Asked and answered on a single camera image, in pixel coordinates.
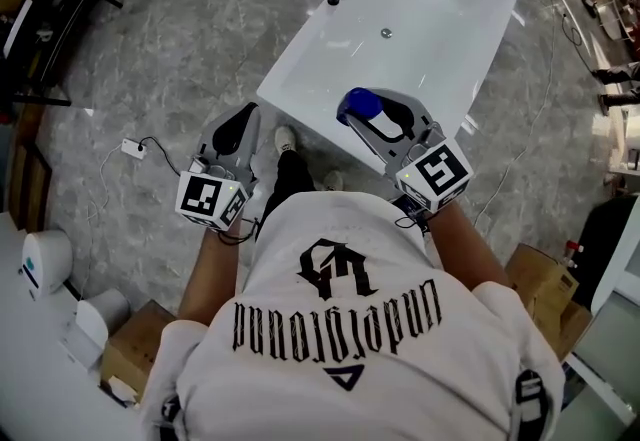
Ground white printed T-shirt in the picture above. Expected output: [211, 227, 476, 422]
[139, 190, 567, 441]

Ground wooden frame panel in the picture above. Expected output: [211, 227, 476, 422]
[7, 103, 54, 233]

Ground black trousers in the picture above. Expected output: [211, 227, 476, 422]
[261, 148, 318, 226]

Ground blue cap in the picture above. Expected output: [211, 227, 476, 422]
[335, 86, 407, 139]

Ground white bathtub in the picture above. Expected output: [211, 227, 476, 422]
[255, 0, 523, 176]

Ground black white shoulder strap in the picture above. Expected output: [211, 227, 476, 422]
[514, 368, 551, 441]
[159, 393, 182, 430]

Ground person's right forearm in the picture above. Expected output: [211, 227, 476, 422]
[426, 201, 512, 291]

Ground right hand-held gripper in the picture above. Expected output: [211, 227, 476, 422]
[338, 87, 475, 215]

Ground person's left white shoe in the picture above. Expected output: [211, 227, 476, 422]
[274, 124, 300, 156]

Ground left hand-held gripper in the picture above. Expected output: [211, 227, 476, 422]
[174, 101, 263, 233]

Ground thin white power cable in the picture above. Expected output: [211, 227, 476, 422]
[78, 148, 126, 303]

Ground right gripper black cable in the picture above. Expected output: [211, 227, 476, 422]
[393, 208, 432, 236]

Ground white framed glass panel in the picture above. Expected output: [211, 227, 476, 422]
[564, 278, 640, 430]

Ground white dispenser blue label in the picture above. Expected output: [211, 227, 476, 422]
[18, 227, 75, 302]

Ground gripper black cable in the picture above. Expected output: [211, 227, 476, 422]
[215, 216, 261, 246]
[393, 208, 432, 236]

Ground white rounded dispenser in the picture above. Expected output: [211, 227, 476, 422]
[59, 287, 132, 370]

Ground cluttered dark desk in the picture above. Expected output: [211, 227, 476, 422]
[0, 0, 124, 108]

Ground white power strip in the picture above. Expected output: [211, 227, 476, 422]
[120, 138, 149, 161]

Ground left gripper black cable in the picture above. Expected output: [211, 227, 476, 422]
[215, 216, 261, 246]

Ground person's left forearm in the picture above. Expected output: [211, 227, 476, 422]
[176, 222, 242, 326]

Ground large printed cardboard box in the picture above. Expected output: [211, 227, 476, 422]
[503, 242, 595, 363]

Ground black round basin white rim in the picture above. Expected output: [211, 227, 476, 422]
[579, 192, 640, 315]

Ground black power cable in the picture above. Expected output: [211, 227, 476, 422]
[137, 135, 184, 179]

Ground brown cardboard box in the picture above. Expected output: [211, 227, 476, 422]
[100, 299, 177, 400]

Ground red capped bottle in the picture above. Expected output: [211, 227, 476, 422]
[564, 239, 586, 271]

